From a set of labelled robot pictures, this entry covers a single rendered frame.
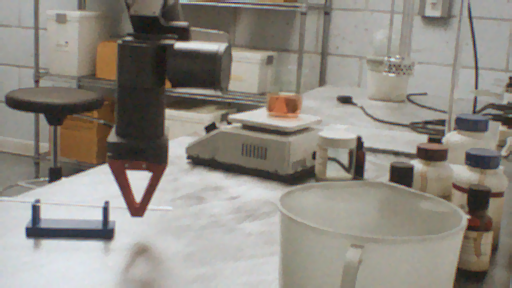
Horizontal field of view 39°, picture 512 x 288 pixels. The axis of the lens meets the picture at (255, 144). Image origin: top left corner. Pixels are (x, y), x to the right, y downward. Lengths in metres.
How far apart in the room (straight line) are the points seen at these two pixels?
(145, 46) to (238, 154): 0.41
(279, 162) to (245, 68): 2.30
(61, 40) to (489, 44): 2.05
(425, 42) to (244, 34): 0.91
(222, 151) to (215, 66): 0.41
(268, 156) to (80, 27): 2.67
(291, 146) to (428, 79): 2.43
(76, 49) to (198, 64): 2.96
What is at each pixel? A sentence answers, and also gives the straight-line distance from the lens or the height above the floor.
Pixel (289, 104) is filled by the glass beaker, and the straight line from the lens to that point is 1.17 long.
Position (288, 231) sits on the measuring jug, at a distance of 0.47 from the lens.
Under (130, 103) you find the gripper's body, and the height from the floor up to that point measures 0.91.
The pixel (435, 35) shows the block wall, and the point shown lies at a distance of 3.51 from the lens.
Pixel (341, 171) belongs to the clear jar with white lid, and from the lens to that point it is 1.11.
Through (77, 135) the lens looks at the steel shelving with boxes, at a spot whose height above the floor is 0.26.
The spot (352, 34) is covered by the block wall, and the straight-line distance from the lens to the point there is 3.58.
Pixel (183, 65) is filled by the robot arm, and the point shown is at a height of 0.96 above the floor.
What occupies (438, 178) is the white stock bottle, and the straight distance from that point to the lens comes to 0.93.
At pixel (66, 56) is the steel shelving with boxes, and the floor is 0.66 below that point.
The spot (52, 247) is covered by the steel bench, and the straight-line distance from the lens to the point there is 0.84.
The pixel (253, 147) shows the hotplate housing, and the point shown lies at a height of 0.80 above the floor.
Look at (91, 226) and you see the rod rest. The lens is 0.87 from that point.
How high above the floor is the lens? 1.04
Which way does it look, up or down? 12 degrees down
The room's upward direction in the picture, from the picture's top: 3 degrees clockwise
